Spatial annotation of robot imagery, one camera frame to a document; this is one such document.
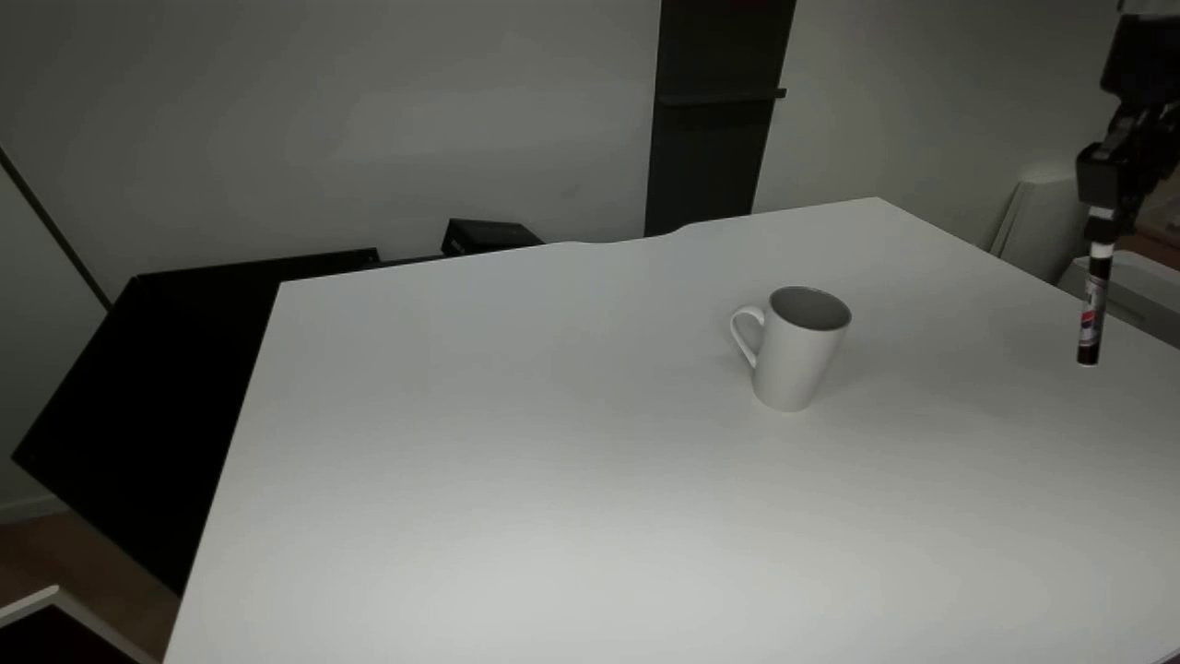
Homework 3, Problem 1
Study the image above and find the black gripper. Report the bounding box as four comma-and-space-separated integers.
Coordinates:
1073, 93, 1180, 229

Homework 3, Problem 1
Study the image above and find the white stick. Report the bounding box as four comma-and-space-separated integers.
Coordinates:
1073, 202, 1123, 367

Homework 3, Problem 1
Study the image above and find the white ceramic mug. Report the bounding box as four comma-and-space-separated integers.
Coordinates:
721, 285, 855, 416

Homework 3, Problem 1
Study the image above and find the white covered chair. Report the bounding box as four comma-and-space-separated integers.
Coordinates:
984, 161, 1092, 286

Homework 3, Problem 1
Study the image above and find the tall black pillar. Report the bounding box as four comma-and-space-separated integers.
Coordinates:
643, 0, 801, 238

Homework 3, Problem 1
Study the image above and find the large black flat board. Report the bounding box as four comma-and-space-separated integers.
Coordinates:
10, 243, 384, 597

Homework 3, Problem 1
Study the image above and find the thin black diagonal rod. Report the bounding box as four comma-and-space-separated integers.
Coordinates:
0, 142, 118, 314

